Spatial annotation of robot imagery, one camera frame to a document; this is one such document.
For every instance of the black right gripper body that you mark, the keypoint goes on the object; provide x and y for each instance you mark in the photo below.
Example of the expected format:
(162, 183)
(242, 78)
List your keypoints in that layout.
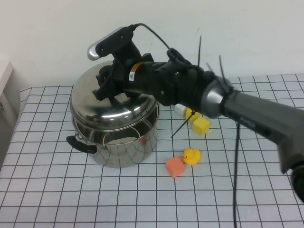
(140, 80)

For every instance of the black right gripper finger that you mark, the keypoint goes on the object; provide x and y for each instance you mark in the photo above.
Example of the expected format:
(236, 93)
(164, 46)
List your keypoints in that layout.
(104, 74)
(104, 93)

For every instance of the steel lid with black knob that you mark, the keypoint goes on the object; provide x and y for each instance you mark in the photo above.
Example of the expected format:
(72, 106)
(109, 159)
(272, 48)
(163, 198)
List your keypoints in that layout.
(85, 104)

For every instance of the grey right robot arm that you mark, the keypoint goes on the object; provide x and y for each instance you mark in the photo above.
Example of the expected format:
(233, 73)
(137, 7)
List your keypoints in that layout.
(249, 111)

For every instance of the small white foam cube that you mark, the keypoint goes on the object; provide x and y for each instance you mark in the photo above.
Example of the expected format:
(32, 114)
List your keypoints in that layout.
(179, 109)

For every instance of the black zip tie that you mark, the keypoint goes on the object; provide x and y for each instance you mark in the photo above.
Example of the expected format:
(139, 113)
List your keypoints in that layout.
(200, 51)
(184, 124)
(222, 67)

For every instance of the yellow foam cube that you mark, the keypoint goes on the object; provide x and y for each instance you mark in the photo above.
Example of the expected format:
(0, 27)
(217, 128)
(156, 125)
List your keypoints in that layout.
(193, 116)
(200, 126)

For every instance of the orange foam block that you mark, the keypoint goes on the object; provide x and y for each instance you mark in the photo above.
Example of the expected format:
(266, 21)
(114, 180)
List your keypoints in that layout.
(174, 166)

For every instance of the yellow rubber duck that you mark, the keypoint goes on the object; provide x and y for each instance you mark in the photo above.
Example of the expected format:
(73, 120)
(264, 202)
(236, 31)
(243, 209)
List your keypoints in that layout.
(191, 158)

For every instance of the white furniture panel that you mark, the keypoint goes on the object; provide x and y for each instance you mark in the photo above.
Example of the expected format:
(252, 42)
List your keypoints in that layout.
(7, 80)

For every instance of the white black grid tablecloth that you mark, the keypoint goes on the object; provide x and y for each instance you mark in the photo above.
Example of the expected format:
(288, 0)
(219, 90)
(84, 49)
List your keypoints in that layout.
(47, 190)

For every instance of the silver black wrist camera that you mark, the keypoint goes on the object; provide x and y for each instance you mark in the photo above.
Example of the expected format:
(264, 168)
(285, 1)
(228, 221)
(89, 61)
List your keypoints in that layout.
(111, 42)

